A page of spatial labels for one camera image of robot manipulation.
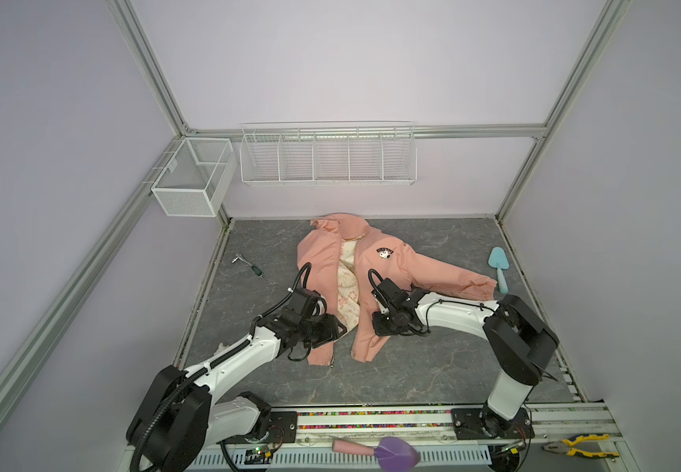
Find pink zip jacket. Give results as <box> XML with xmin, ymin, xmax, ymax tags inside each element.
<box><xmin>296</xmin><ymin>213</ymin><xmax>499</xmax><ymax>367</ymax></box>

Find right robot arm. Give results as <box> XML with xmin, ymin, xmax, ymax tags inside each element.
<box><xmin>371</xmin><ymin>278</ymin><xmax>559</xmax><ymax>441</ymax></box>

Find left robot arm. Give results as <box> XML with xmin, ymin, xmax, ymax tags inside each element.
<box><xmin>126</xmin><ymin>264</ymin><xmax>347</xmax><ymax>471</ymax></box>

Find teal plastic trowel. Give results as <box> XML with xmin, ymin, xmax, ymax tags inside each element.
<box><xmin>488</xmin><ymin>247</ymin><xmax>509</xmax><ymax>294</ymax></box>

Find white mesh box basket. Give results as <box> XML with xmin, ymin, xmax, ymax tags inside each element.
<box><xmin>151</xmin><ymin>138</ymin><xmax>237</xmax><ymax>218</ymax></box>

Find small green-handled screwdriver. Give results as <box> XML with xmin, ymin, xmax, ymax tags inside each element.
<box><xmin>231</xmin><ymin>253</ymin><xmax>264</xmax><ymax>277</ymax></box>

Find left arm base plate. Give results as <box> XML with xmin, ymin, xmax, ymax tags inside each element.
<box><xmin>225</xmin><ymin>410</ymin><xmax>298</xmax><ymax>444</ymax></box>

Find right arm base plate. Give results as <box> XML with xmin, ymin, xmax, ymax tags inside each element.
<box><xmin>450</xmin><ymin>406</ymin><xmax>535</xmax><ymax>441</ymax></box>

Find purple pink-handled scoop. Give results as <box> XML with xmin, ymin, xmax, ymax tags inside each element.
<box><xmin>332</xmin><ymin>437</ymin><xmax>421</xmax><ymax>472</ymax></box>

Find white wire shelf basket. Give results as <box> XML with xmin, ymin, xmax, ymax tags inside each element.
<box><xmin>239</xmin><ymin>121</ymin><xmax>418</xmax><ymax>186</ymax></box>

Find yellow-handled pliers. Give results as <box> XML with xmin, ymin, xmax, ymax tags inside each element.
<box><xmin>543</xmin><ymin>434</ymin><xmax>620</xmax><ymax>459</ymax></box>

